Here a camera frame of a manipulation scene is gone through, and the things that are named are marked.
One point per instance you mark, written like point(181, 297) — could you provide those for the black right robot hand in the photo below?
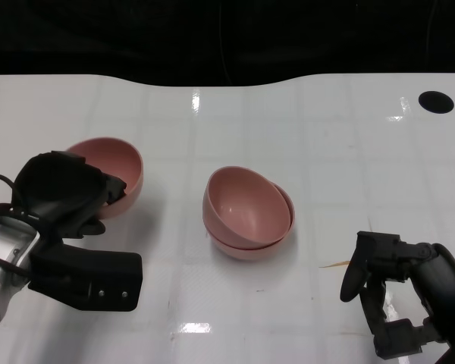
point(443, 280)

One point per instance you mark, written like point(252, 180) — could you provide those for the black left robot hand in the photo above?
point(57, 186)

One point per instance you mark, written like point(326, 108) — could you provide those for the pink plastic bowl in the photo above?
point(242, 204)
point(113, 159)
point(246, 252)

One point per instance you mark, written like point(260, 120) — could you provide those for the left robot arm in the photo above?
point(7, 235)

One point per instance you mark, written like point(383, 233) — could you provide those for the small orange sliver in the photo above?
point(333, 264)

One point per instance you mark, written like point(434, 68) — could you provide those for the black backdrop cloth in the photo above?
point(98, 38)

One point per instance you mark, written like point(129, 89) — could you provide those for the black round table grommet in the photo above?
point(436, 101)

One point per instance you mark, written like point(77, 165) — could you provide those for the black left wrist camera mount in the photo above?
point(98, 273)

